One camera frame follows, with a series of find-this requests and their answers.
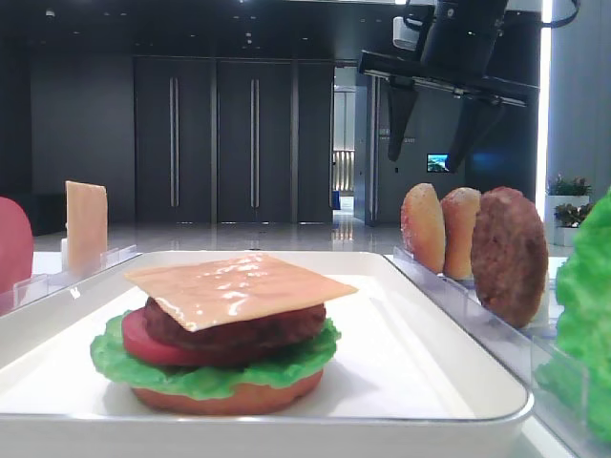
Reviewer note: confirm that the potted plants in white planters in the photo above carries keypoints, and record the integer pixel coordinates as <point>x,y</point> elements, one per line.
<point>567,204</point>

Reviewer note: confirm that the clear acrylic rail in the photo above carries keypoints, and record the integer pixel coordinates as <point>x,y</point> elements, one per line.
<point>42,285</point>
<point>557,431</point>

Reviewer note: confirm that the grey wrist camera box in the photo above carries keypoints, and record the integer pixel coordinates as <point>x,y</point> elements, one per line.
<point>411,27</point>

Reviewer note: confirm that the sesame bun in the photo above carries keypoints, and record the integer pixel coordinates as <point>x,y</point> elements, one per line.
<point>423,227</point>
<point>459,207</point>

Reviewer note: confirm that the standing orange cheese slice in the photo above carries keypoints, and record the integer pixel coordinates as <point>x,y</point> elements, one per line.
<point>87,225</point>

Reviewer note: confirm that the green lettuce leaf on burger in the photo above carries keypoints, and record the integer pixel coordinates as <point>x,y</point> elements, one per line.
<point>280,370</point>

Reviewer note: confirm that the left clear acrylic rail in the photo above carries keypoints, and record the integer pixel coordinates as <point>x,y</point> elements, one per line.
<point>42,285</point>

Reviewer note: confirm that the dark double doors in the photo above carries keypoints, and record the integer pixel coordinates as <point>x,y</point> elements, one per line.
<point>233,141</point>

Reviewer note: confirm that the standing green lettuce leaf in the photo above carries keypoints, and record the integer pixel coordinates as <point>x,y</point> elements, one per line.
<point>584,315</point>

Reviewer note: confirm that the brown meat patty on burger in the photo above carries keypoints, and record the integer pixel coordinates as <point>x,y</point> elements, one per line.
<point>245,341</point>

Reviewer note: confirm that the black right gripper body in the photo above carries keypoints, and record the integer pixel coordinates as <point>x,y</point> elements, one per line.
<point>456,54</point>

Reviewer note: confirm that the standing red tomato slice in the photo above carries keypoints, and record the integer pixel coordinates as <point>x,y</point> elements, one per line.
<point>16,245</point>

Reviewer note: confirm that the bottom bun on tray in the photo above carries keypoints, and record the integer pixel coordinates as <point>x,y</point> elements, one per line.
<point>248,399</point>

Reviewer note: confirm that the wall display screen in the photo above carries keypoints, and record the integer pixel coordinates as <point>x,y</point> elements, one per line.
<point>436,163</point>

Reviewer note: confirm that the orange cheese slice on burger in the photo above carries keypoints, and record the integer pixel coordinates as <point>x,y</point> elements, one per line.
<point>203,295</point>

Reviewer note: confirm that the white rectangular tray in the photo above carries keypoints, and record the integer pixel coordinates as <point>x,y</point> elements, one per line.
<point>406,380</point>

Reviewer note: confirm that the right clear acrylic rail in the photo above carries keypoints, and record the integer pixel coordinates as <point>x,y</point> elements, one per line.
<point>557,431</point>

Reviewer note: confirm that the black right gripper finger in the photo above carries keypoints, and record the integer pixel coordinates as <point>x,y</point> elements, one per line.
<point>477,117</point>
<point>402,97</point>

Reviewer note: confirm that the red tomato slice on burger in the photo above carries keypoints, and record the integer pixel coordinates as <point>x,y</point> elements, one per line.
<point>139,344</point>

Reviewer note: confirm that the standing brown meat patty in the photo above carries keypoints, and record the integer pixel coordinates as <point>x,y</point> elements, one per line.
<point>509,256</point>

